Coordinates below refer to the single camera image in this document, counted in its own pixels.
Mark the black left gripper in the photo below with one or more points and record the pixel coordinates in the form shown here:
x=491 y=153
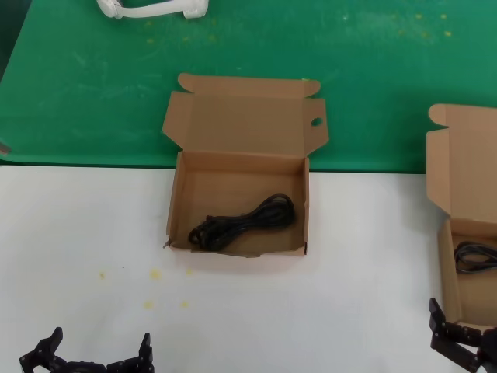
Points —
x=85 y=368

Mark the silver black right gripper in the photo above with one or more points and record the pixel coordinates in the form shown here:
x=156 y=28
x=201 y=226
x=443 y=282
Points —
x=490 y=349

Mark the open cardboard box with hole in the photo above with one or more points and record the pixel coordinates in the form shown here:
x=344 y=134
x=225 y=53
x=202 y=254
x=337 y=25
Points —
x=240 y=128

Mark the green table mat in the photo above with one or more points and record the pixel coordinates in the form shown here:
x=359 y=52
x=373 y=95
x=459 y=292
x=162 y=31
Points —
x=272 y=42

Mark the open cardboard box without hole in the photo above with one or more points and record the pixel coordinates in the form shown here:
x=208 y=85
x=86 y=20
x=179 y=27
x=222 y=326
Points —
x=462 y=171

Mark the white curved plastic object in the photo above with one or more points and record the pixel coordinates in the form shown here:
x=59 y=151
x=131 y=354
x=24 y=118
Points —
x=155 y=8

